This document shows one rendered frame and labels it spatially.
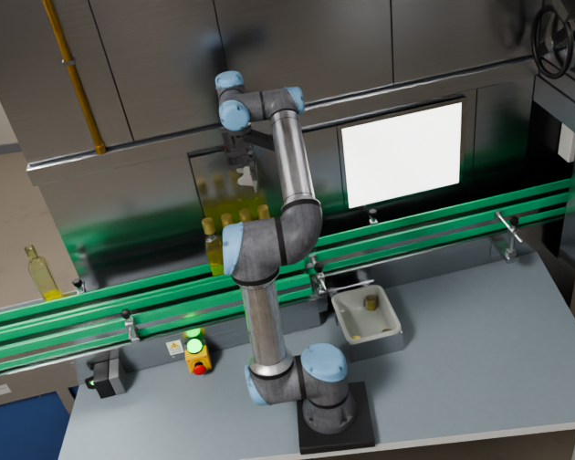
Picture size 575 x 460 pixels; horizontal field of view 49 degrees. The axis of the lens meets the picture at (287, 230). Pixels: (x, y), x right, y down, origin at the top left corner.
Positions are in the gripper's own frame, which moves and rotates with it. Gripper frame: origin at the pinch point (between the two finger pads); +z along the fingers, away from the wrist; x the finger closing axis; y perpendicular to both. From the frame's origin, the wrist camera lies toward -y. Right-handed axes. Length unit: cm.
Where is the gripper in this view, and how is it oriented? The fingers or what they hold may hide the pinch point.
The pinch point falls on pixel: (256, 183)
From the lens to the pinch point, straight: 189.0
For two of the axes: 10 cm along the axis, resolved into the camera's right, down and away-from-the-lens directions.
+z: 1.3, 7.9, 6.0
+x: 1.1, 5.9, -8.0
